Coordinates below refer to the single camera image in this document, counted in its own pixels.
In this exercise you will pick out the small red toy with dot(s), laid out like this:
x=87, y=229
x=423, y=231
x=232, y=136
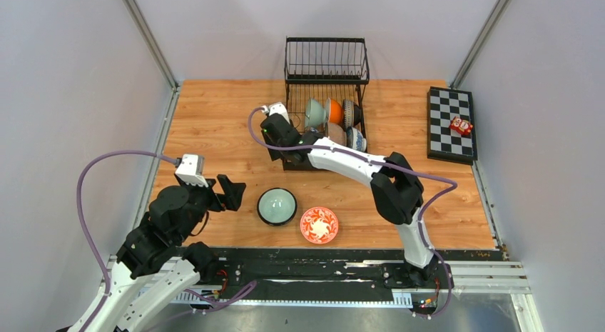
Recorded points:
x=462, y=126

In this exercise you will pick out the black white checkerboard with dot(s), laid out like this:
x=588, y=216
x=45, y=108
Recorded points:
x=443, y=144

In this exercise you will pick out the black celadon bowl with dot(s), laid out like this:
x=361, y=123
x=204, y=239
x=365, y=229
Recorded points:
x=277, y=207

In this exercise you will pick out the white orange bowl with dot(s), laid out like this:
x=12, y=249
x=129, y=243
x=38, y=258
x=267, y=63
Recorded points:
x=334, y=111

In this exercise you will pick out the blue floral bowl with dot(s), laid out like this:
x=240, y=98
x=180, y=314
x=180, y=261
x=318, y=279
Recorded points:
x=355, y=139

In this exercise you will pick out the black wire dish rack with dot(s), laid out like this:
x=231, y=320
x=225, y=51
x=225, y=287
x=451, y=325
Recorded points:
x=324, y=67

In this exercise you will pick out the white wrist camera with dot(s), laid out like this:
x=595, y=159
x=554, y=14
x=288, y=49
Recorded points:
x=278, y=109
x=189, y=170

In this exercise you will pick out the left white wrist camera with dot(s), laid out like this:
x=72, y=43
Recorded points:
x=189, y=170

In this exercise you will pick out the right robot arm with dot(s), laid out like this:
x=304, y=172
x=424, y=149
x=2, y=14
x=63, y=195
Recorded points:
x=397, y=194

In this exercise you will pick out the black cream patterned bowl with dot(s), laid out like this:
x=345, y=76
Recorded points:
x=352, y=114

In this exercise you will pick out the red floral small bowl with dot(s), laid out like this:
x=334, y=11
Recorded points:
x=319, y=225

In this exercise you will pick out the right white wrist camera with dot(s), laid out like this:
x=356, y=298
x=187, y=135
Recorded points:
x=278, y=109

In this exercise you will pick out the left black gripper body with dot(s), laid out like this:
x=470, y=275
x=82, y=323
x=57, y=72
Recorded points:
x=204, y=198

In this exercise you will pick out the brown cream glazed bowl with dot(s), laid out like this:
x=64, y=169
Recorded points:
x=336, y=133

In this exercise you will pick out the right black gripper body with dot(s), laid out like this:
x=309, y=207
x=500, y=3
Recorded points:
x=277, y=154

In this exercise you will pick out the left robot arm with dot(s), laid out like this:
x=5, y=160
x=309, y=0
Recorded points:
x=169, y=220

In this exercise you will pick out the pale green bowl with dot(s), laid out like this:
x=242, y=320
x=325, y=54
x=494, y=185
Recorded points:
x=315, y=114

